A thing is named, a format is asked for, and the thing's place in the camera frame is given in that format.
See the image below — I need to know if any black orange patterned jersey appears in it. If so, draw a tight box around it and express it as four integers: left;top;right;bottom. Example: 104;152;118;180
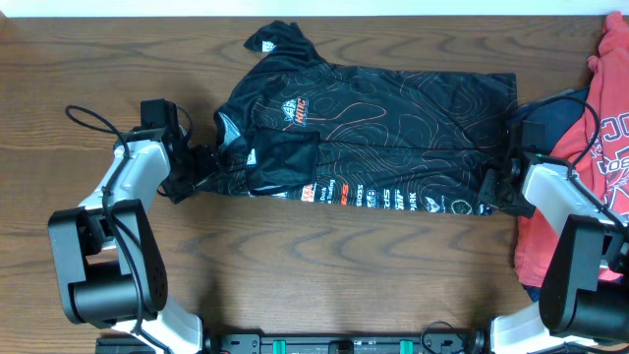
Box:
203;21;517;215

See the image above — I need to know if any red printed t-shirt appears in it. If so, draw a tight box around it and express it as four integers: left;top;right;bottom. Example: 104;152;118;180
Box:
514;12;628;287

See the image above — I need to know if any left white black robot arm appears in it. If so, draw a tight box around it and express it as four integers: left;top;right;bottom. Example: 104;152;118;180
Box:
47;99;221;354

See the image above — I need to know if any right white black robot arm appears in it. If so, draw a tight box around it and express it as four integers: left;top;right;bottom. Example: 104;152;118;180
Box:
479;121;628;353

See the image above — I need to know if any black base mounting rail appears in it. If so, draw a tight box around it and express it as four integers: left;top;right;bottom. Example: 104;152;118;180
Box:
95;333;589;354

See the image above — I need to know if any navy blue folded garment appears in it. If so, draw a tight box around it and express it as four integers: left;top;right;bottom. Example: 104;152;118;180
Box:
506;88;589;154

